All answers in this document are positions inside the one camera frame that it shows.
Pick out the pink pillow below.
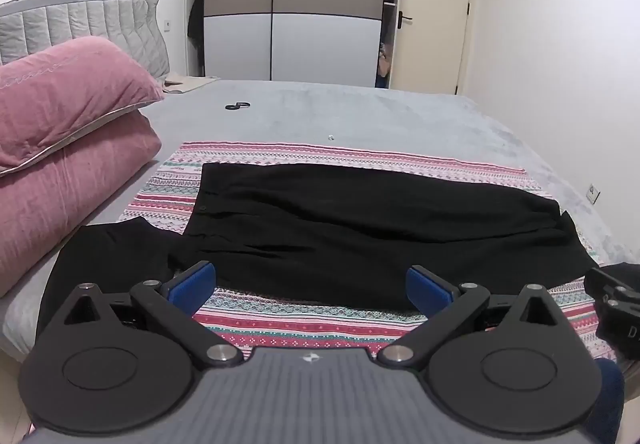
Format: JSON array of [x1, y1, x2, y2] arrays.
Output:
[[0, 35, 166, 176], [0, 111, 162, 299]]

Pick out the black folded garment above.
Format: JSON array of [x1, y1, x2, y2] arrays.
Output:
[[36, 216, 187, 340]]

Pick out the dark hanging clothes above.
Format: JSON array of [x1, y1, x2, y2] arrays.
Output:
[[187, 0, 207, 52]]

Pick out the cream door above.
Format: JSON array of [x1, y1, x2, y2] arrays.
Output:
[[389, 0, 474, 96]]

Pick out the white and brown wardrobe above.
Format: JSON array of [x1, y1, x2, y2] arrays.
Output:
[[186, 0, 404, 89]]

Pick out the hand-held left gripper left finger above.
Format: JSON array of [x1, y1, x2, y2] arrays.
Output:
[[62, 260, 245, 371]]

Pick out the striped patterned blanket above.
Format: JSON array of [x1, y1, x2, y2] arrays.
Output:
[[117, 140, 621, 364]]

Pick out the grey padded headboard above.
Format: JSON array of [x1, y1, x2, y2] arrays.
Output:
[[0, 0, 132, 20]]

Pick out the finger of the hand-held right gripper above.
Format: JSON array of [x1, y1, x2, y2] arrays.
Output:
[[584, 267, 640, 307]]

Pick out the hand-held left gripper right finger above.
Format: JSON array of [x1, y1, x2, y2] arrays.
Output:
[[376, 265, 567, 370]]

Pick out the black pants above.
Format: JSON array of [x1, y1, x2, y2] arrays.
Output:
[[167, 163, 597, 311]]

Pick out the beige folded cloth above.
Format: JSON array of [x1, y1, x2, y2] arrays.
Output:
[[161, 75, 221, 96]]

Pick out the lower pink pillow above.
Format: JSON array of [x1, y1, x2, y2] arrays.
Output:
[[0, 111, 162, 299]]

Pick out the person's blue trouser leg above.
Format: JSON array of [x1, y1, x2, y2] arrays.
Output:
[[590, 358, 626, 444]]

